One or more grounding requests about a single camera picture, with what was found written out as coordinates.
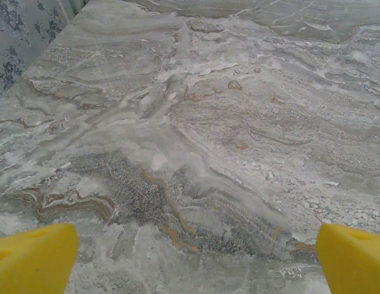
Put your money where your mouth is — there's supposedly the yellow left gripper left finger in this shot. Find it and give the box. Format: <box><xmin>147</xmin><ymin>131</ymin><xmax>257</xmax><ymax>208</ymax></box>
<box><xmin>0</xmin><ymin>222</ymin><xmax>80</xmax><ymax>294</ymax></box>

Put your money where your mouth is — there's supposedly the floral fabric backdrop panel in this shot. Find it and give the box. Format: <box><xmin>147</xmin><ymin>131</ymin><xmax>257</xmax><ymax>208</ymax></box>
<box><xmin>0</xmin><ymin>0</ymin><xmax>86</xmax><ymax>104</ymax></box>

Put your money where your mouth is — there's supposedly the aluminium frame post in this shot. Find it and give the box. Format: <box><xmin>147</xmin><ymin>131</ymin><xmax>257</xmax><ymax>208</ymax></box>
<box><xmin>59</xmin><ymin>0</ymin><xmax>90</xmax><ymax>25</ymax></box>

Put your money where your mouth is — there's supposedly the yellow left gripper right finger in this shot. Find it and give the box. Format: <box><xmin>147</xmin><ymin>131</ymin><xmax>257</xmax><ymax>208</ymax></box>
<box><xmin>316</xmin><ymin>223</ymin><xmax>380</xmax><ymax>294</ymax></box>

